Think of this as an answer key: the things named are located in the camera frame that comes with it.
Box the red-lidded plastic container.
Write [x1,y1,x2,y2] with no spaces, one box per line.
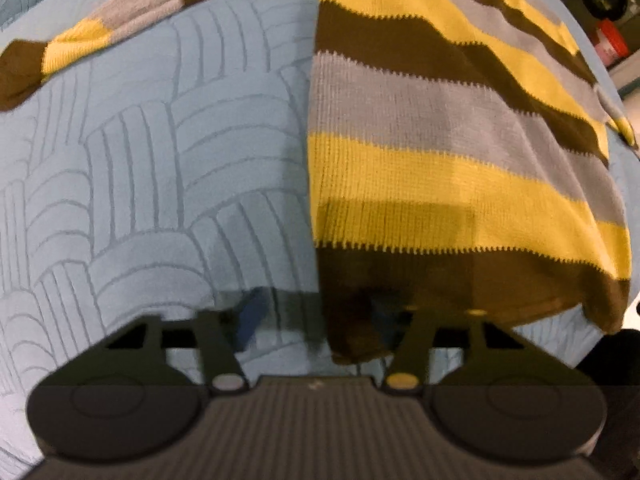
[594,20,630,67]

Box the yellow brown grey striped sweater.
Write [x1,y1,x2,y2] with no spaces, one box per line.
[0,0,640,367]

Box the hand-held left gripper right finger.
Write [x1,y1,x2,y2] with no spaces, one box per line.
[370,302,527,392]

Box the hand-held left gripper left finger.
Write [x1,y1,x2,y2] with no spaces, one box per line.
[104,286,271,395]

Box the light blue quilted bedspread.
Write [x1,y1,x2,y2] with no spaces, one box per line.
[0,0,640,467]

